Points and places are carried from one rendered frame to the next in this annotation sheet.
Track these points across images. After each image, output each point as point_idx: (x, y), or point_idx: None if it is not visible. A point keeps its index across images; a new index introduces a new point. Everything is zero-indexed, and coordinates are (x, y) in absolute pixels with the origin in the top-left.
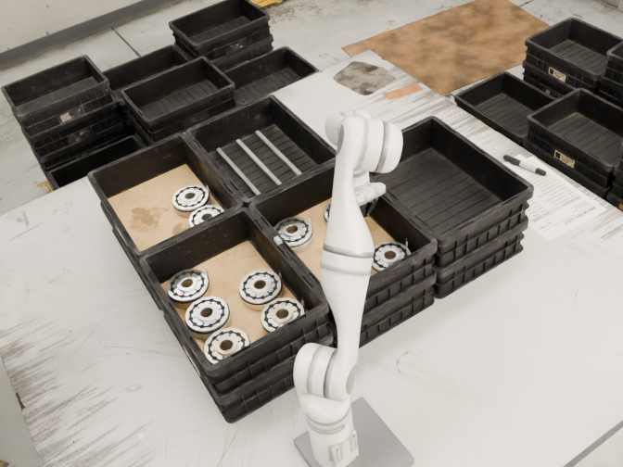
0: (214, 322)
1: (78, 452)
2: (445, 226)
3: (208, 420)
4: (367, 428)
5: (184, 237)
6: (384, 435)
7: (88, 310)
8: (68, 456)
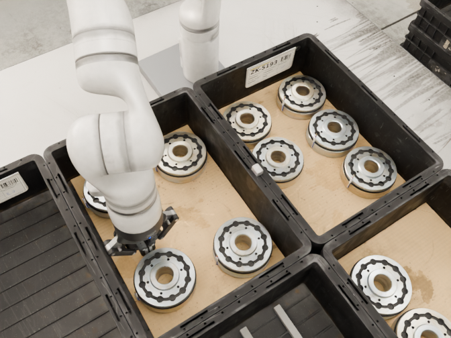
0: (322, 117)
1: (420, 92)
2: (20, 253)
3: None
4: (171, 83)
5: (394, 192)
6: (158, 78)
7: None
8: (427, 89)
